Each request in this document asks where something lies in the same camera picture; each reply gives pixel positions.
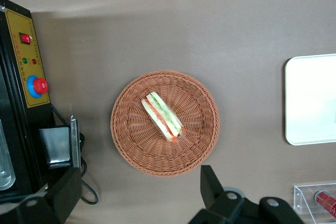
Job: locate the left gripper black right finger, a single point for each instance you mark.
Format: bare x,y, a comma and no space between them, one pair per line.
210,187

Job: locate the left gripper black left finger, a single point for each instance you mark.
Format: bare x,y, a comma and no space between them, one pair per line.
65,192

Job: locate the triangle sandwich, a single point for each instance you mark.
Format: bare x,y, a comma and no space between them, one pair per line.
162,116

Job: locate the round brown wicker basket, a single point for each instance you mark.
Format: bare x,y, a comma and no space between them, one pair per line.
136,140

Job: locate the beige plastic tray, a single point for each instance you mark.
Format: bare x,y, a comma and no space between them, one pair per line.
312,100

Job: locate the clear plastic container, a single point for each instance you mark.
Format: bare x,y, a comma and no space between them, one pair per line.
4,161

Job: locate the black sealing machine yellow panel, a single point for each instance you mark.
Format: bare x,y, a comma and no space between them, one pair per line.
18,119

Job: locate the clear acrylic bottle rack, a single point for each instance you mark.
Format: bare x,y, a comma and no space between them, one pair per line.
304,203

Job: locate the red cola bottle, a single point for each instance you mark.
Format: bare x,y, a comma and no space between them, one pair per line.
326,200

